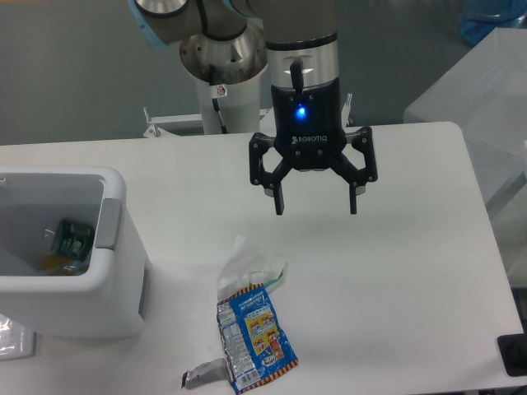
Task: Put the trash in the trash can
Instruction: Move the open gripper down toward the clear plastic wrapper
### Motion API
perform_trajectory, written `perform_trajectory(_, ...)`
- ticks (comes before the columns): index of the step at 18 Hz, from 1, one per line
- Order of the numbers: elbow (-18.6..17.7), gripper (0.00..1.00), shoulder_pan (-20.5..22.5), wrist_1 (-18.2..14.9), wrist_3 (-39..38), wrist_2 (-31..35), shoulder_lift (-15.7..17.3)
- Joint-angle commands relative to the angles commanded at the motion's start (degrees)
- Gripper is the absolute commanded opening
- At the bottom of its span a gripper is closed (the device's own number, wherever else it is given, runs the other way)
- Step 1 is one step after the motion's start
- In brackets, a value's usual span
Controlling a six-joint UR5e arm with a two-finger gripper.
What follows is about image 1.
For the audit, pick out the blue water jug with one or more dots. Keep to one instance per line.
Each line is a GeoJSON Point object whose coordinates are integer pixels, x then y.
{"type": "Point", "coordinates": [479, 18]}

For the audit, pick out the dark green package in bin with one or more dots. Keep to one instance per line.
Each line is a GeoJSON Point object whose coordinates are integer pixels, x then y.
{"type": "Point", "coordinates": [73, 240]}

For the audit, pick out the black device at edge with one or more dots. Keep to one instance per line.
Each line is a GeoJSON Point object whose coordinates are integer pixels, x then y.
{"type": "Point", "coordinates": [513, 353]}

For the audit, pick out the white trash can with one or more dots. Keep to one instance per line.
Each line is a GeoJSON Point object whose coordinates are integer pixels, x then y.
{"type": "Point", "coordinates": [105, 301]}

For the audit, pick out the small silver torn wrapper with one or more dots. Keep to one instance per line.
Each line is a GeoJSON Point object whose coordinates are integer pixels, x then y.
{"type": "Point", "coordinates": [208, 372]}

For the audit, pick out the clear plastic wrapper green trim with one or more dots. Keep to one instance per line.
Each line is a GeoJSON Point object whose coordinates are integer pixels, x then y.
{"type": "Point", "coordinates": [250, 263]}

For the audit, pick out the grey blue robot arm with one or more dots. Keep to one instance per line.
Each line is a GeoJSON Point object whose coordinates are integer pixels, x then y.
{"type": "Point", "coordinates": [269, 68]}

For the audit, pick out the yellow wrapper in bin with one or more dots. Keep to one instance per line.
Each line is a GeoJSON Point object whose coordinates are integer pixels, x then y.
{"type": "Point", "coordinates": [54, 265]}

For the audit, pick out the blue snack bag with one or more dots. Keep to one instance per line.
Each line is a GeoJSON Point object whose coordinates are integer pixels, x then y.
{"type": "Point", "coordinates": [257, 350]}

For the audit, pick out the clear plastic bag at left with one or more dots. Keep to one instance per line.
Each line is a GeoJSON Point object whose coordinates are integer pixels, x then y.
{"type": "Point", "coordinates": [17, 341]}

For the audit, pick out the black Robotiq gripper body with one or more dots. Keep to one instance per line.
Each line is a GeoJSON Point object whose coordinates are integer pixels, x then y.
{"type": "Point", "coordinates": [309, 134]}

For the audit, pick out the right table clamp bolt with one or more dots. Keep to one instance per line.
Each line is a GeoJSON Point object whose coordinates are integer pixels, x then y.
{"type": "Point", "coordinates": [346, 113]}

